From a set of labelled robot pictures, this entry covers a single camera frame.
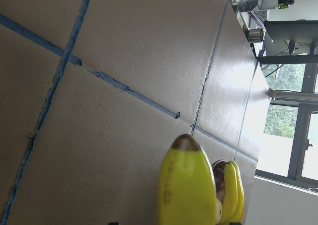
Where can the brown wicker basket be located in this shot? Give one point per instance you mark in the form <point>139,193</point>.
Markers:
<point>218,168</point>

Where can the yellow banana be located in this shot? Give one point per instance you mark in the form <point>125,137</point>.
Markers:
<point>230,202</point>
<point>186,186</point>
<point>239,213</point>

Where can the black monitor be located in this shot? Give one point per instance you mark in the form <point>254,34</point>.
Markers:
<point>303,32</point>

